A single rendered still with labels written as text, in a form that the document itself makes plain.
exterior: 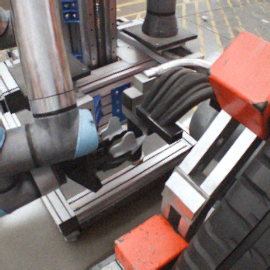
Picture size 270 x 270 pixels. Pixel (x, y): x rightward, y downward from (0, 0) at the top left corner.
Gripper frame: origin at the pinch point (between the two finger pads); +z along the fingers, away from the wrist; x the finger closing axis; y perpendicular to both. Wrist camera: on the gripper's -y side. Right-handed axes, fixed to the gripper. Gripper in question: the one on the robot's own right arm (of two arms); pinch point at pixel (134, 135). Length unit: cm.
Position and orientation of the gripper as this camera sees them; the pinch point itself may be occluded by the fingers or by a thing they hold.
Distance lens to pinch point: 62.4
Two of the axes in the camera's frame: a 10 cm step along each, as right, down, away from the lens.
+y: 0.0, -7.1, -7.0
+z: 8.1, -4.1, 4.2
